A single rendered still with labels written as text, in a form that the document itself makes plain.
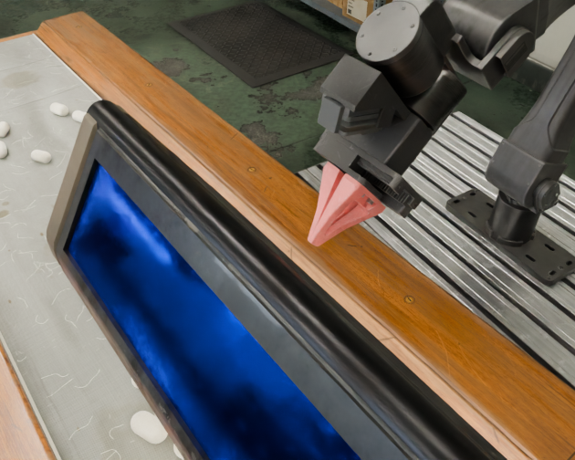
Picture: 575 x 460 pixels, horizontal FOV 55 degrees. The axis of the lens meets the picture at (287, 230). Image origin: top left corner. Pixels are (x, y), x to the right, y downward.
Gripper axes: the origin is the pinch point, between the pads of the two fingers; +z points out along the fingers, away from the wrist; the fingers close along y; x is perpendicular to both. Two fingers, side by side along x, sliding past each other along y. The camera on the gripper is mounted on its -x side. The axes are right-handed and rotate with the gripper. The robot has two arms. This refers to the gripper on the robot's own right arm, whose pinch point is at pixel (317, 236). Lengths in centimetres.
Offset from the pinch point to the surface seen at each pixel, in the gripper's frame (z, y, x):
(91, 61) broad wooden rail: 3, -70, 9
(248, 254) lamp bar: -1.0, 19.8, -32.7
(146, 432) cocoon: 22.9, 2.7, -6.6
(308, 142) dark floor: -16, -112, 125
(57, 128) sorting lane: 14, -55, 3
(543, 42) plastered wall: -113, -87, 181
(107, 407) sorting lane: 25.4, -3.0, -6.3
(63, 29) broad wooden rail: 2, -87, 10
